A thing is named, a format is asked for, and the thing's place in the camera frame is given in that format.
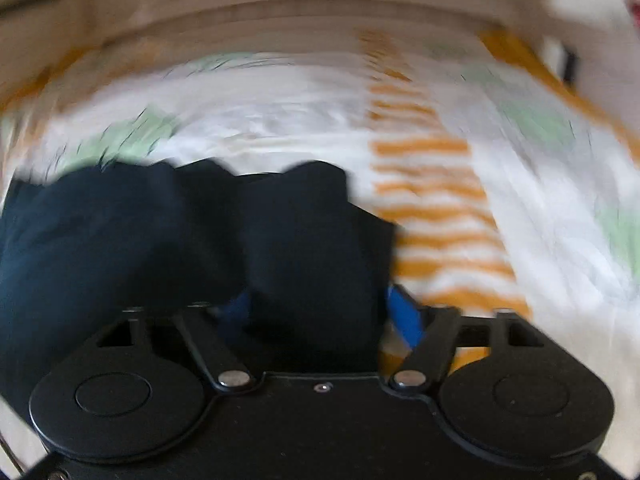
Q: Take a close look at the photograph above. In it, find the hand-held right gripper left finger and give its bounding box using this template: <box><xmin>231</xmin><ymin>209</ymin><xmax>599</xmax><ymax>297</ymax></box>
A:
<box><xmin>95</xmin><ymin>292</ymin><xmax>257</xmax><ymax>392</ymax></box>

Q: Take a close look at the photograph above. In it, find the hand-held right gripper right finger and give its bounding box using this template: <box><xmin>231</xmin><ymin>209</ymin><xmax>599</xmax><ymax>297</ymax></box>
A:
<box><xmin>384</xmin><ymin>282</ymin><xmax>547</xmax><ymax>392</ymax></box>

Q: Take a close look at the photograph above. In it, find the dark navy hoodie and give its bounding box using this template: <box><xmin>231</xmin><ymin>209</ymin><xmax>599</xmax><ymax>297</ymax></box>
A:
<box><xmin>0</xmin><ymin>159</ymin><xmax>400</xmax><ymax>413</ymax></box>

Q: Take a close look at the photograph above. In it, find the white orange green printed blanket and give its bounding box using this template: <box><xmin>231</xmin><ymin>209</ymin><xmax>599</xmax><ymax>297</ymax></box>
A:
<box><xmin>0</xmin><ymin>25</ymin><xmax>640</xmax><ymax>466</ymax></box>

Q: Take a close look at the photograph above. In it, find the white slatted bed side rail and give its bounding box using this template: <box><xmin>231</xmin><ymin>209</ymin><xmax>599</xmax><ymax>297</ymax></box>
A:
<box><xmin>0</xmin><ymin>0</ymin><xmax>93</xmax><ymax>111</ymax></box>
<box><xmin>542</xmin><ymin>0</ymin><xmax>640</xmax><ymax>131</ymax></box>

